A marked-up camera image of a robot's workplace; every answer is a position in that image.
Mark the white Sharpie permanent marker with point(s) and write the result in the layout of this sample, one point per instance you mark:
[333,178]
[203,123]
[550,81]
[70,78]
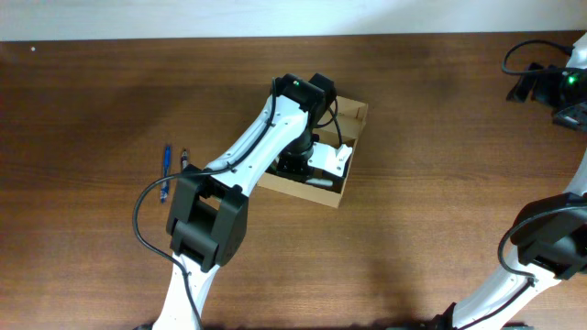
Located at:
[320,182]

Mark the black clear retractable pen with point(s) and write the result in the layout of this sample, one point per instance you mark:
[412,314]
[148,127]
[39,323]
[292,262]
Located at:
[184,160]

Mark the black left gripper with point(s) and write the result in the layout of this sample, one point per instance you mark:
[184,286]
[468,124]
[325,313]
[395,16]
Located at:
[290,168]

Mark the brown cardboard box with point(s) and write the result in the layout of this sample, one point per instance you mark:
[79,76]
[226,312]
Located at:
[351,120]

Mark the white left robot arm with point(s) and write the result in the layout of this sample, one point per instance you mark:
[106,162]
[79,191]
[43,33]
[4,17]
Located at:
[208,217]

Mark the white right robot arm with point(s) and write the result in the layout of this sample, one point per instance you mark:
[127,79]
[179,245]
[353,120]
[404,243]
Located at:
[546,244]

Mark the blue retractable pen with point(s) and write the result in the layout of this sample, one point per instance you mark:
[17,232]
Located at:
[166,164]

